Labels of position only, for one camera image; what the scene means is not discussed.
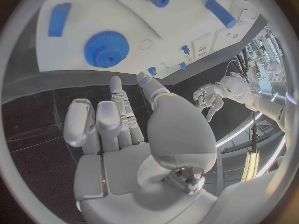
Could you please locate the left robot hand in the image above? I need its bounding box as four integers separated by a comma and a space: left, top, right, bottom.
192, 83, 225, 123

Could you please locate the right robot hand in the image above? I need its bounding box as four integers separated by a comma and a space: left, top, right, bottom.
63, 72, 218, 224

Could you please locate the white task board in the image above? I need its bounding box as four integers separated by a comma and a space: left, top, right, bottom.
35, 0, 269, 86

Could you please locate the glowing light bar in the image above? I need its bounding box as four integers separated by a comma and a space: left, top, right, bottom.
240, 150, 261, 183

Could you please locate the long blue cylinder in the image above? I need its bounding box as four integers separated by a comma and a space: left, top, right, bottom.
205, 0, 238, 29

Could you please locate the blue gear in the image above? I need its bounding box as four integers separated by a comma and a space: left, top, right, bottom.
83, 30, 131, 68

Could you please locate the blue rectangular block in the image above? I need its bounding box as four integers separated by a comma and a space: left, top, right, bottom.
47, 2, 72, 37

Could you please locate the white cable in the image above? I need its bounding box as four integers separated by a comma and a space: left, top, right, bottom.
225, 59, 265, 94

